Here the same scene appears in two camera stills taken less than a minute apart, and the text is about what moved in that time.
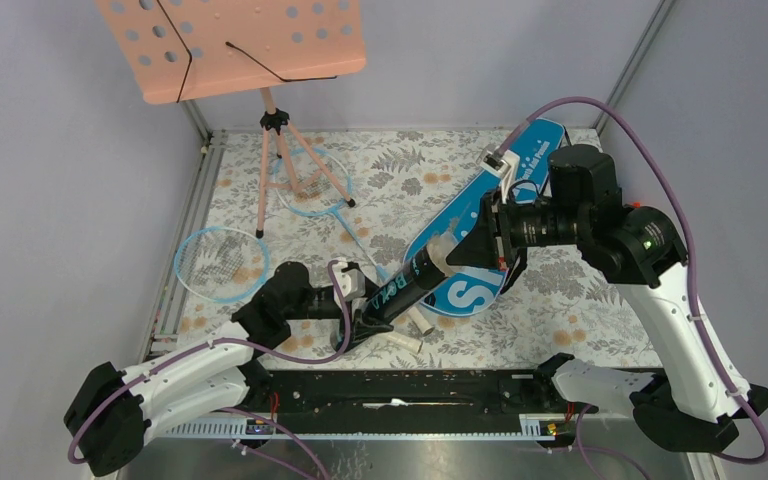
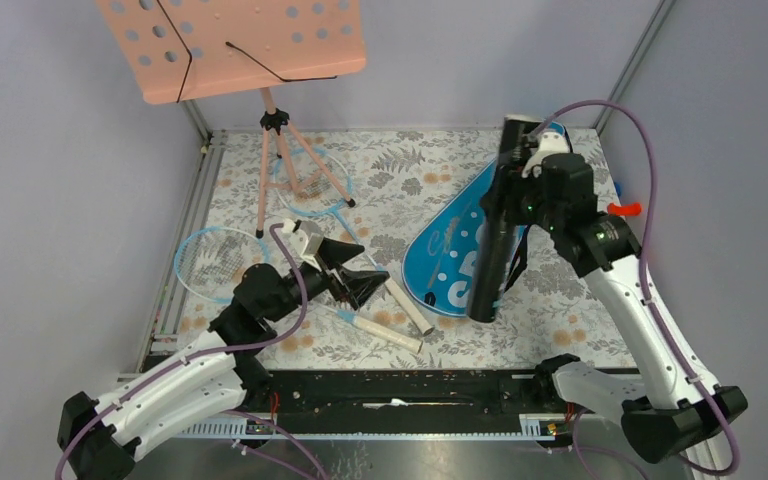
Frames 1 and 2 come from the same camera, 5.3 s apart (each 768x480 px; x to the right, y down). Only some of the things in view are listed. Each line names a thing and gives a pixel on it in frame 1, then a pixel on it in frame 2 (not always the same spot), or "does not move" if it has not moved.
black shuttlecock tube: (422, 272) to (497, 229)
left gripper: (361, 326) to (357, 284)
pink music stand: (178, 50) does not move
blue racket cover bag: (470, 289) does not move
